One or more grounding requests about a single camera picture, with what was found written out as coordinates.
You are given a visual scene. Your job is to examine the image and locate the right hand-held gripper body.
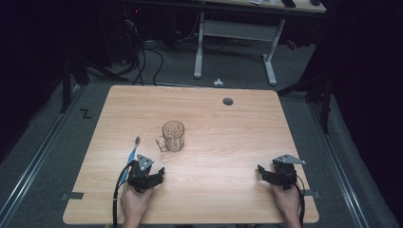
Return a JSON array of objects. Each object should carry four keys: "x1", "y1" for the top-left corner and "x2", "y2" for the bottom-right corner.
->
[{"x1": 269, "y1": 153, "x2": 307, "y2": 191}]

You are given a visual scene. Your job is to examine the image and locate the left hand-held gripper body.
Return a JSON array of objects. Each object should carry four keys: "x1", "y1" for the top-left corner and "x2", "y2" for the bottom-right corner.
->
[{"x1": 126, "y1": 154, "x2": 160, "y2": 194}]

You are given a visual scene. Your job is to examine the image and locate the person's left hand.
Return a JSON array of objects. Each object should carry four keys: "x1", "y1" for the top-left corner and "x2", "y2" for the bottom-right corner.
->
[{"x1": 120, "y1": 182, "x2": 155, "y2": 222}]

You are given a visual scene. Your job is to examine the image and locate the person's right hand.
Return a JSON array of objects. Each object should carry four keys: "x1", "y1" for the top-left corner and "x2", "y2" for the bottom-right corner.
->
[{"x1": 271, "y1": 182, "x2": 302, "y2": 222}]

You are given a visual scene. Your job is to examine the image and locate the blue and white toothbrush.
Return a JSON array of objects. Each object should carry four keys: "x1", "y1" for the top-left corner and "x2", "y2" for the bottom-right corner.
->
[{"x1": 120, "y1": 136, "x2": 142, "y2": 184}]

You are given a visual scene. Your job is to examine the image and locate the grey tape strip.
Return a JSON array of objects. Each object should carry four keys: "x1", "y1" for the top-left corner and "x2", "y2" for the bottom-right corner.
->
[
  {"x1": 60, "y1": 191, "x2": 86, "y2": 202},
  {"x1": 303, "y1": 189, "x2": 321, "y2": 200}
]

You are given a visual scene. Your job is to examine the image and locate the clear glass mug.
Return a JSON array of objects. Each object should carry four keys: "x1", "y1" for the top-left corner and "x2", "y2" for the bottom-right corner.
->
[{"x1": 154, "y1": 120, "x2": 186, "y2": 153}]

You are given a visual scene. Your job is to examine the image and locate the black metal stand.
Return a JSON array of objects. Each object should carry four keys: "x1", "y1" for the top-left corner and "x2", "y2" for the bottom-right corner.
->
[
  {"x1": 58, "y1": 47, "x2": 127, "y2": 115},
  {"x1": 277, "y1": 56, "x2": 335, "y2": 135}
]

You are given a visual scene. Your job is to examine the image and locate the dark computer tower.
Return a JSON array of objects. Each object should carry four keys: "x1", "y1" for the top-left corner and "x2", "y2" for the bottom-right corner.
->
[{"x1": 122, "y1": 5, "x2": 144, "y2": 65}]

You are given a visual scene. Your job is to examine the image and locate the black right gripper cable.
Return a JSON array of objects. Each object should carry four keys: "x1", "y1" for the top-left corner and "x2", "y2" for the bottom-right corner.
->
[{"x1": 294, "y1": 174, "x2": 306, "y2": 228}]

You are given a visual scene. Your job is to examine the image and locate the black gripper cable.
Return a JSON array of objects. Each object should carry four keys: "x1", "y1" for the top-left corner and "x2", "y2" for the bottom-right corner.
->
[
  {"x1": 294, "y1": 174, "x2": 306, "y2": 228},
  {"x1": 111, "y1": 161, "x2": 135, "y2": 228}
]

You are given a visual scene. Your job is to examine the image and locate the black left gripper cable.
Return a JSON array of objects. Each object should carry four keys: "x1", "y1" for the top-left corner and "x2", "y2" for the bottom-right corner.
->
[{"x1": 111, "y1": 161, "x2": 135, "y2": 228}]

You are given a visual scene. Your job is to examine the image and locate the metal floor rail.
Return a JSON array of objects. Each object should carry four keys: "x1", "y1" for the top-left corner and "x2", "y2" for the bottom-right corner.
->
[
  {"x1": 307, "y1": 102, "x2": 371, "y2": 228},
  {"x1": 0, "y1": 84, "x2": 84, "y2": 222}
]

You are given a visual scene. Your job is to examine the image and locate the black floor cables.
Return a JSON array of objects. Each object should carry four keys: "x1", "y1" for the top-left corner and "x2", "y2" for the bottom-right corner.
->
[{"x1": 117, "y1": 18, "x2": 165, "y2": 87}]

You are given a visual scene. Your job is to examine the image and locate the white metal frame desk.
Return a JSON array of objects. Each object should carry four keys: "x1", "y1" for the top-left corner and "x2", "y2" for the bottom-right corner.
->
[{"x1": 193, "y1": 0, "x2": 327, "y2": 87}]

